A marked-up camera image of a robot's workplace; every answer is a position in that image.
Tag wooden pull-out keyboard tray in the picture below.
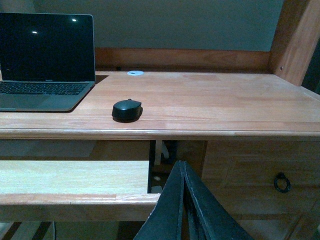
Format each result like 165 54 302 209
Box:
0 140 159 222

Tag white cable grommet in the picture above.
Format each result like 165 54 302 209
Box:
127 70 144 76

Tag black computer mouse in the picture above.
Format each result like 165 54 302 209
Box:
111 98 143 122

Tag grey laptop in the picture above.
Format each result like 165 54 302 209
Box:
0 12 96 112

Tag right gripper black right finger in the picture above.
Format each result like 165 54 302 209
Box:
182 162 253 240

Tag black ring drawer handle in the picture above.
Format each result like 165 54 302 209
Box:
273 172 292 194

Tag wooden desk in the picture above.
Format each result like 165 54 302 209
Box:
0 0 320 240

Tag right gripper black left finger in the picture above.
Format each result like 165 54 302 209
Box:
134 161 184 240

